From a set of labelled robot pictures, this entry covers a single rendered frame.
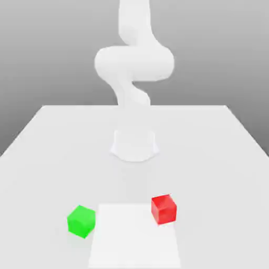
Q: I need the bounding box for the small red cube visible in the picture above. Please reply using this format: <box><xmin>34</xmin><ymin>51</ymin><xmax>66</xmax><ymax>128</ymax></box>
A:
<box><xmin>150</xmin><ymin>193</ymin><xmax>178</xmax><ymax>225</ymax></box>

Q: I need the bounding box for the small green cube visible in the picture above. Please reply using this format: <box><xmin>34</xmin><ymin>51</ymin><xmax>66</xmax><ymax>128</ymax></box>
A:
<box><xmin>66</xmin><ymin>204</ymin><xmax>96</xmax><ymax>240</ymax></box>

